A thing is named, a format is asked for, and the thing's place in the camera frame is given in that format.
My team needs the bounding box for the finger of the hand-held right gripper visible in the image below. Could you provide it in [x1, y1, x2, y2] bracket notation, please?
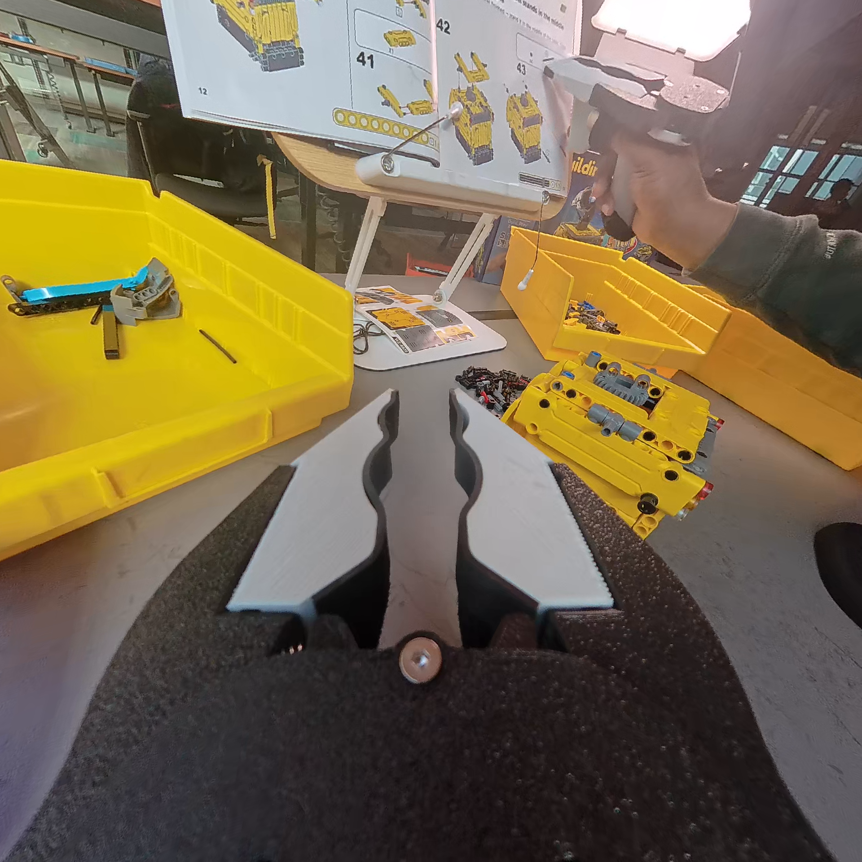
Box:
[542, 55, 665, 103]

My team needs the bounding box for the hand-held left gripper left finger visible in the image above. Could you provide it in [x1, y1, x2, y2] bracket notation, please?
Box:
[225, 389, 401, 651]

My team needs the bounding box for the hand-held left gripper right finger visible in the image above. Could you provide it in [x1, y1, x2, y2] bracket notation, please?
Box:
[448, 387, 617, 651]

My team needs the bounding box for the yellow black lego truck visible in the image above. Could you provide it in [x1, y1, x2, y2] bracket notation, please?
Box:
[500, 350, 727, 540]

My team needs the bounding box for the yellow lego beam assembly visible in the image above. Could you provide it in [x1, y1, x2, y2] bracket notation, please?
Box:
[549, 377, 677, 466]

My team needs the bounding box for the lego instruction booklet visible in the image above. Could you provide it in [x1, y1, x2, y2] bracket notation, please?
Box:
[160, 0, 583, 186]

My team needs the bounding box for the person's right forearm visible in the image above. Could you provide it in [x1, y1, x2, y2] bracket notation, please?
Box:
[683, 202, 862, 374]

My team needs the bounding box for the pile of small lego parts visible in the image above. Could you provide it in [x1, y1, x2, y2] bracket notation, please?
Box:
[454, 365, 533, 413]

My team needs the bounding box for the dark lego pieces heap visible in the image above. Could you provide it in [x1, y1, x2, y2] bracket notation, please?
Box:
[562, 299, 624, 335]

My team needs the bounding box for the printed lego leaflet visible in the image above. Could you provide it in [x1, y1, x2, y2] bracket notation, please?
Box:
[355, 286, 480, 352]

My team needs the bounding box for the small blue black lego piece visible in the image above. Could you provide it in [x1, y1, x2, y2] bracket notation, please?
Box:
[0, 258, 184, 329]

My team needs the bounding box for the person's right hand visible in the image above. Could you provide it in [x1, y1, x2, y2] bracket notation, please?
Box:
[591, 131, 740, 272]

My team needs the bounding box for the blue toy kit box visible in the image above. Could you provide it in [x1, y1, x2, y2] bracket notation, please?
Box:
[475, 155, 657, 284]

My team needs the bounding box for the yellow plastic bin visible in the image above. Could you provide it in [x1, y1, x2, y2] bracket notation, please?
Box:
[500, 225, 733, 374]
[0, 158, 356, 563]

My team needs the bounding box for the white stand leg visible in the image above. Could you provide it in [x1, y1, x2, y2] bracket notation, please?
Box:
[434, 214, 497, 304]

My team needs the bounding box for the metal page holder clip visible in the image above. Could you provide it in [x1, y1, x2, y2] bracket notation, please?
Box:
[379, 101, 467, 172]

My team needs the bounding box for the nested yellow bins stack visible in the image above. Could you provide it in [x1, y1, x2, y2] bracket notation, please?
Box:
[673, 283, 862, 472]

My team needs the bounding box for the black padded wrist rest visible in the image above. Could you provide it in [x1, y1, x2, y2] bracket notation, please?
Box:
[814, 522, 862, 634]

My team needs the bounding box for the black office chair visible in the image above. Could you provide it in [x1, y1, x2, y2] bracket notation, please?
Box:
[124, 57, 270, 226]

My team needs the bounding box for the yellow strap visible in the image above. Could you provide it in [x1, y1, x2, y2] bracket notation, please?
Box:
[259, 156, 278, 240]

